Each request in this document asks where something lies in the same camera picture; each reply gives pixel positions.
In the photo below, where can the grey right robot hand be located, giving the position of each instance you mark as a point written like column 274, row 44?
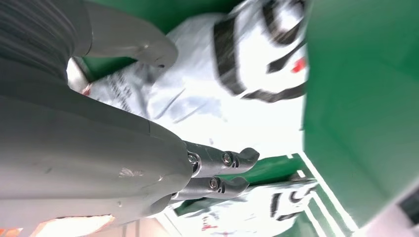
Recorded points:
column 82, row 157

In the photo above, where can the green conveyor belt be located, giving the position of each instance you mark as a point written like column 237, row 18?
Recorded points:
column 360, row 98

